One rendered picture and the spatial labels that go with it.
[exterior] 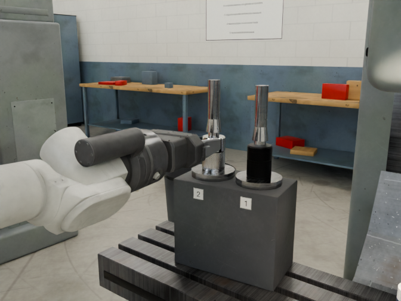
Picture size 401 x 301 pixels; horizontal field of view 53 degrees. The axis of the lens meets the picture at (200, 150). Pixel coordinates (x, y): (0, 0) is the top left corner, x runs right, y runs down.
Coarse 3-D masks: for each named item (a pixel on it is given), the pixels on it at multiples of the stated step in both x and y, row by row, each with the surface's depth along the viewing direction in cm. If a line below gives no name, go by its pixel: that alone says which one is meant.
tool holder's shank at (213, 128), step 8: (208, 80) 78; (216, 80) 77; (208, 88) 78; (216, 88) 77; (208, 96) 78; (216, 96) 78; (208, 104) 79; (216, 104) 78; (208, 112) 79; (216, 112) 79; (208, 120) 79; (216, 120) 79; (208, 128) 79; (216, 128) 79; (216, 136) 80
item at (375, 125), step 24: (360, 96) 96; (384, 96) 92; (360, 120) 97; (384, 120) 93; (360, 144) 97; (384, 144) 94; (360, 168) 99; (384, 168) 95; (360, 192) 100; (360, 216) 101; (360, 240) 102
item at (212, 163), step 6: (222, 144) 79; (222, 150) 80; (210, 156) 79; (216, 156) 79; (222, 156) 80; (204, 162) 81; (210, 162) 80; (216, 162) 80; (222, 162) 80; (204, 168) 81; (210, 168) 80; (216, 168) 80; (222, 168) 81
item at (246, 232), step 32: (192, 192) 79; (224, 192) 75; (256, 192) 72; (288, 192) 75; (192, 224) 80; (224, 224) 77; (256, 224) 73; (288, 224) 78; (192, 256) 82; (224, 256) 78; (256, 256) 75; (288, 256) 81
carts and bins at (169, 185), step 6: (186, 168) 279; (168, 174) 268; (174, 174) 274; (180, 174) 278; (168, 180) 247; (168, 186) 248; (168, 192) 250; (168, 198) 252; (168, 204) 253; (168, 210) 256; (168, 216) 258
